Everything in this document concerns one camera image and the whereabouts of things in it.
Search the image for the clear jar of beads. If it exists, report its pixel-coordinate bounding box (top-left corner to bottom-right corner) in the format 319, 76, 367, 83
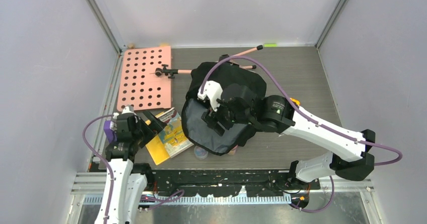
194, 146, 208, 160

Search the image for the yellow illustrated book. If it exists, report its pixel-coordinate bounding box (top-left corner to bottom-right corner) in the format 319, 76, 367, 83
146, 108, 193, 166

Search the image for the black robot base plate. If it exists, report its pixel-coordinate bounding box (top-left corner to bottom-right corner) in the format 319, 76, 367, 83
132, 169, 320, 197

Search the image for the pink perforated board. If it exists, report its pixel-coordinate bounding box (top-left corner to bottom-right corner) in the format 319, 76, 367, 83
116, 46, 172, 111

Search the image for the aluminium frame rail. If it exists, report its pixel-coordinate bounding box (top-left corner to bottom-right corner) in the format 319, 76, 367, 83
70, 171, 376, 206

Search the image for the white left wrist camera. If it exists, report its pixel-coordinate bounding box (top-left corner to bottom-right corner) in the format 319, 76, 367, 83
197, 81, 223, 112

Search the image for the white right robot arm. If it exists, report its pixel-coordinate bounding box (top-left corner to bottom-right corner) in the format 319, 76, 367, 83
197, 81, 375, 189

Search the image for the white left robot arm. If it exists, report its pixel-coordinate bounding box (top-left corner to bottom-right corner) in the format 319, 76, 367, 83
95, 106, 166, 223

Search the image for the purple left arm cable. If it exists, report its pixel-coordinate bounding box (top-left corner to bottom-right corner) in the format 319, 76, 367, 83
82, 114, 185, 224

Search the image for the black backpack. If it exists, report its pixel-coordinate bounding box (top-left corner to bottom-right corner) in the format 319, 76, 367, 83
181, 62, 266, 156

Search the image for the colourful toy block car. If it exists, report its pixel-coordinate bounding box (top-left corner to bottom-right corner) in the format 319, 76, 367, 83
290, 98, 300, 107

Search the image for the pink lid jar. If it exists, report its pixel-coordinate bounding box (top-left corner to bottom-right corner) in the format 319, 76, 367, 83
228, 146, 238, 156

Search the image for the purple card holder box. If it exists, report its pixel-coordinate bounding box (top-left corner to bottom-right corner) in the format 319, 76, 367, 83
103, 120, 117, 143

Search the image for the pink stand with black feet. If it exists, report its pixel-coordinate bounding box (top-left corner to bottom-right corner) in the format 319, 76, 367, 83
154, 44, 264, 80

